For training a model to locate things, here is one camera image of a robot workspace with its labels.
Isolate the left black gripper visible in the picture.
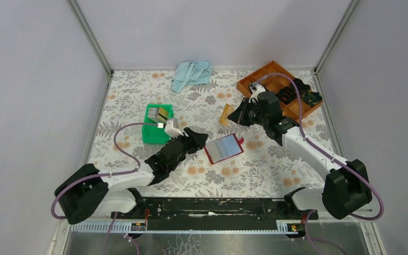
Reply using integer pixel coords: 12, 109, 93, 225
169, 128, 208, 173

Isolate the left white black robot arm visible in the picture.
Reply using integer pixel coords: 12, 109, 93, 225
51, 124, 209, 225

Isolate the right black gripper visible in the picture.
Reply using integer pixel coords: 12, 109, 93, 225
227, 97, 268, 127

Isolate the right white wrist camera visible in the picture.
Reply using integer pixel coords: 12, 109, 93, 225
248, 82, 266, 104

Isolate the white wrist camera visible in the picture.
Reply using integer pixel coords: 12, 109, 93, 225
157, 117, 183, 138
248, 82, 266, 104

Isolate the dark rolled sock top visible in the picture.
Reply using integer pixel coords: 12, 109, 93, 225
293, 78, 311, 95

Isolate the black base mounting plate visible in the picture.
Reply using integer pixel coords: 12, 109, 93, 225
111, 197, 318, 232

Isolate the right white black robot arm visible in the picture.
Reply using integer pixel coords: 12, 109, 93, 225
227, 91, 372, 219

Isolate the red leather card holder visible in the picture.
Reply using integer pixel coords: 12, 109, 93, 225
204, 133, 244, 165

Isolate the dark rolled sock right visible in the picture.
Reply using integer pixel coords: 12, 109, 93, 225
301, 90, 323, 108

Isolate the dark rolled sock middle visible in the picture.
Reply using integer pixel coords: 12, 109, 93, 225
276, 87, 297, 105

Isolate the light blue cloth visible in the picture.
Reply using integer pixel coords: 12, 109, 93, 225
171, 61, 212, 93

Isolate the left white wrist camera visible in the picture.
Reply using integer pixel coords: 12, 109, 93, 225
157, 117, 183, 138

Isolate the dark rolled sock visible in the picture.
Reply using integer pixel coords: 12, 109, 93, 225
301, 90, 323, 108
293, 78, 311, 95
276, 87, 297, 105

